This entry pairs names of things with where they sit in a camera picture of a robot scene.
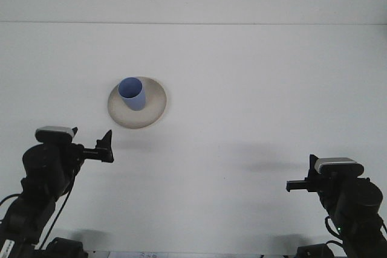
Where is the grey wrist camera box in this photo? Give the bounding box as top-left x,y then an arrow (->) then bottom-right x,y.
35,126 -> 78,143
314,157 -> 365,178

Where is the pale round plate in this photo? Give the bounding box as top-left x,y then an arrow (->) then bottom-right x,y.
107,76 -> 168,130

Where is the pale blue cup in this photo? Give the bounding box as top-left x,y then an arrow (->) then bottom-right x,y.
117,76 -> 148,112

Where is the thin black cable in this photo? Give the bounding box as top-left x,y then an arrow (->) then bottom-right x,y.
39,164 -> 80,250
324,215 -> 344,247
0,193 -> 19,207

